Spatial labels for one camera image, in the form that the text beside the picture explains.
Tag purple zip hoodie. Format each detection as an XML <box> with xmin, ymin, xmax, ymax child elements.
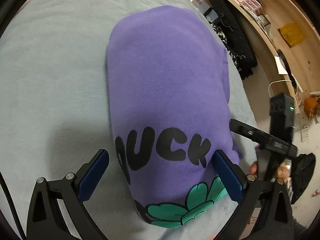
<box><xmin>106</xmin><ymin>5</ymin><xmax>242</xmax><ymax>229</ymax></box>

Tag black patterned hanging clothes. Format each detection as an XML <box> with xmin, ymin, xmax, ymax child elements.
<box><xmin>205</xmin><ymin>0</ymin><xmax>258</xmax><ymax>80</ymax></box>

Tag person right hand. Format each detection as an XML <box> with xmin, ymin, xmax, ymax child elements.
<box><xmin>249</xmin><ymin>160</ymin><xmax>292</xmax><ymax>184</ymax></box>

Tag blue-grey bed blanket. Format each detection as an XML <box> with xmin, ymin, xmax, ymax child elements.
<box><xmin>0</xmin><ymin>0</ymin><xmax>261</xmax><ymax>240</ymax></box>

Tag wooden shelf unit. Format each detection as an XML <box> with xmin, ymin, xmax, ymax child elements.
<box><xmin>212</xmin><ymin>0</ymin><xmax>320</xmax><ymax>108</ymax></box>

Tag yellow bag on shelf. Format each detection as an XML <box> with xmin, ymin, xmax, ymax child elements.
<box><xmin>278</xmin><ymin>22</ymin><xmax>306</xmax><ymax>48</ymax></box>

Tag pink boxes on shelf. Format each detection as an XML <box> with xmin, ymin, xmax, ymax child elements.
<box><xmin>235</xmin><ymin>0</ymin><xmax>264</xmax><ymax>16</ymax></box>

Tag white cable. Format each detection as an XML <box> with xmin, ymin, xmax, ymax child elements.
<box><xmin>267</xmin><ymin>79</ymin><xmax>303</xmax><ymax>107</ymax></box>

